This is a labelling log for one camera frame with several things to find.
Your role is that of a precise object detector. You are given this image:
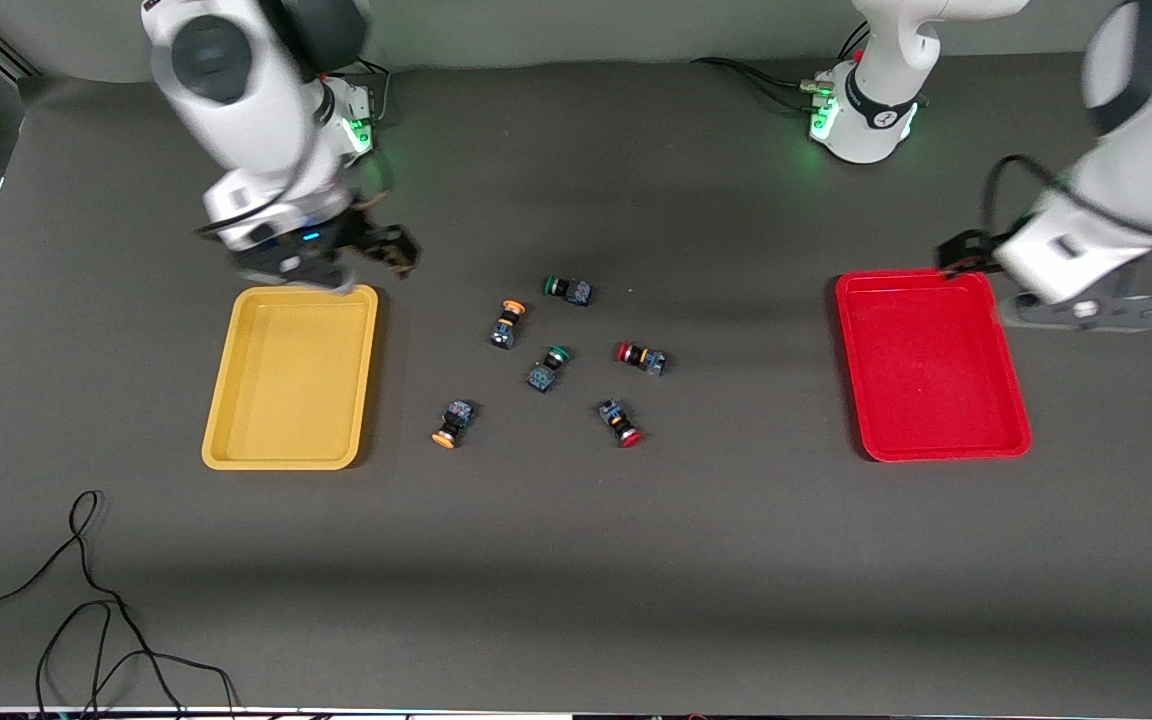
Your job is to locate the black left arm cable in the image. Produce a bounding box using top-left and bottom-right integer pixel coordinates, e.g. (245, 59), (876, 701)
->
(981, 155), (1152, 246)

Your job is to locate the black left base cable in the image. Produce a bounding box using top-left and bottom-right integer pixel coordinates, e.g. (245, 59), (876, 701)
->
(691, 55), (832, 113)

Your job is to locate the green push button switch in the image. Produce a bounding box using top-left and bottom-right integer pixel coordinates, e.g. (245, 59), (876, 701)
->
(543, 275), (594, 308)
(526, 345), (572, 394)

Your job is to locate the black right base cable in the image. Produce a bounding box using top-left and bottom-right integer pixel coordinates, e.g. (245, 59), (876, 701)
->
(361, 60), (392, 126)

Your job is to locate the thin black loose cable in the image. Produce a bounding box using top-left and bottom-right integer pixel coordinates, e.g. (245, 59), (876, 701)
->
(0, 490), (237, 716)

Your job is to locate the red push button switch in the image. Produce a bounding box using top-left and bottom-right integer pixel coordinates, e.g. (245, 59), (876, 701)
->
(617, 340), (668, 377)
(596, 398), (643, 448)

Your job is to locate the yellow push button switch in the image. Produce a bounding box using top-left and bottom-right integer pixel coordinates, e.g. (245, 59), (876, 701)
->
(431, 399), (478, 450)
(490, 299), (528, 350)

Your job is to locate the black base cable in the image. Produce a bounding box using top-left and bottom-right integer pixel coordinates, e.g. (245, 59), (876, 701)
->
(691, 55), (832, 113)
(361, 60), (392, 126)

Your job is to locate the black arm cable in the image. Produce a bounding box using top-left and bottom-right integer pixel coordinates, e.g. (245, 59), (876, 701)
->
(981, 155), (1152, 246)
(194, 190), (282, 239)

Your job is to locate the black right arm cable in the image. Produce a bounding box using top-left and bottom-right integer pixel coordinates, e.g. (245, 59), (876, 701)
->
(194, 190), (282, 239)

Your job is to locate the dark grey table cloth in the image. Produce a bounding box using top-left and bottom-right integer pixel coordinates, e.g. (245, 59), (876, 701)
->
(0, 50), (1152, 713)

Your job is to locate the red plastic tray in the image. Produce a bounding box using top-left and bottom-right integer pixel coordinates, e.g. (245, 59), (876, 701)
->
(834, 268), (1034, 463)

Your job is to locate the yellow plastic tray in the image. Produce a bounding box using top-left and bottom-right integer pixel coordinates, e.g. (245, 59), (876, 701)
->
(201, 285), (379, 471)

